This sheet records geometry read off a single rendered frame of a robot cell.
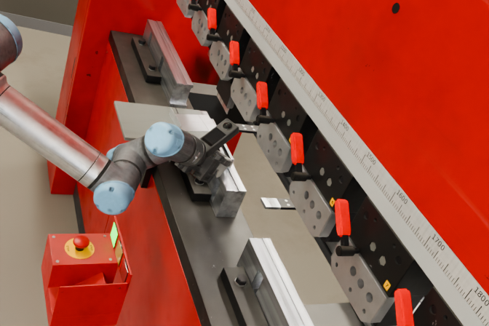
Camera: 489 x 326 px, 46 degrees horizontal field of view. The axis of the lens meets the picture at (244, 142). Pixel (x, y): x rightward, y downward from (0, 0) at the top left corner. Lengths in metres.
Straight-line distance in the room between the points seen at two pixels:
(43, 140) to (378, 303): 0.70
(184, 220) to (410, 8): 0.83
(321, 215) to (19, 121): 0.61
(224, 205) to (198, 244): 0.14
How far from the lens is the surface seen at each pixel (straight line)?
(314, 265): 3.00
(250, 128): 1.75
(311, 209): 1.14
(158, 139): 1.26
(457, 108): 0.88
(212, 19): 1.61
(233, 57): 1.44
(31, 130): 1.20
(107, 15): 2.39
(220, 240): 1.50
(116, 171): 1.22
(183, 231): 1.49
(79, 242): 1.48
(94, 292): 1.41
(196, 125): 1.67
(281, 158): 1.24
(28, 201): 2.81
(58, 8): 4.28
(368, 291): 1.01
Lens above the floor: 1.83
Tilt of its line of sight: 30 degrees down
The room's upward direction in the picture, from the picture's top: 22 degrees clockwise
